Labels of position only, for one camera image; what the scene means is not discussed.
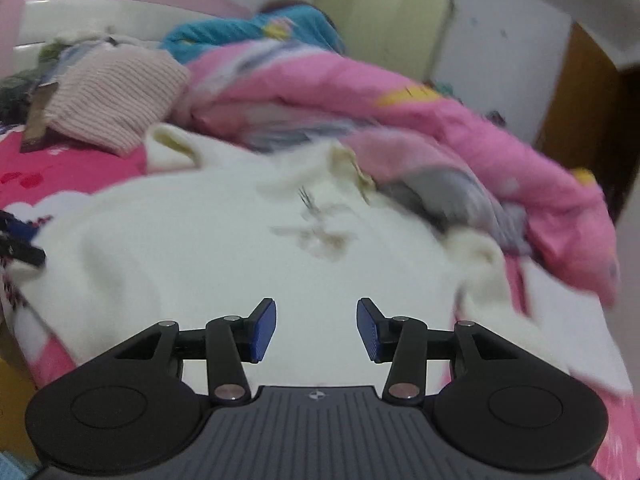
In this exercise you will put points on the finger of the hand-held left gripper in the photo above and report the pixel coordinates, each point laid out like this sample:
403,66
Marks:
22,252

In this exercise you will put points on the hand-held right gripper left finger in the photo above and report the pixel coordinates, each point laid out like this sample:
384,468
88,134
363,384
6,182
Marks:
264,330

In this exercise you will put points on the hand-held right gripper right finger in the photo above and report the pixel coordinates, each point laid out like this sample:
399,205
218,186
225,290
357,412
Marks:
367,330

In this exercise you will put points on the cream fleece garment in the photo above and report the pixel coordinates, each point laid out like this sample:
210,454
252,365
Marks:
200,260

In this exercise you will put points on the pile of mixed clothes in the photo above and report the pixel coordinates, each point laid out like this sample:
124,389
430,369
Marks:
20,90

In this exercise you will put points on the pink floral blanket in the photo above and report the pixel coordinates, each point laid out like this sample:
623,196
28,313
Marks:
60,170

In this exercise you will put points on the black smartphone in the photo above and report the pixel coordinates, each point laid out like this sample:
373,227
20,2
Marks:
37,120

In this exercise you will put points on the pink checked pillow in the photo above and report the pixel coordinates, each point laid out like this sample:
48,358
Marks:
115,95

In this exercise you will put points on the pink and grey quilt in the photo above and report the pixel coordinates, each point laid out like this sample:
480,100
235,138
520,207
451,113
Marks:
450,125

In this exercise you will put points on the pink and white headboard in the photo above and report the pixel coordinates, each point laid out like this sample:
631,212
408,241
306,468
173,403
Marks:
100,15

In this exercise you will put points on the brown wooden door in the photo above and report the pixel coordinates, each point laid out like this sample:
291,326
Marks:
570,110

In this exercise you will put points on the pale yellow wardrobe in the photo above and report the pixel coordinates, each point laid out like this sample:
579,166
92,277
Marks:
380,20

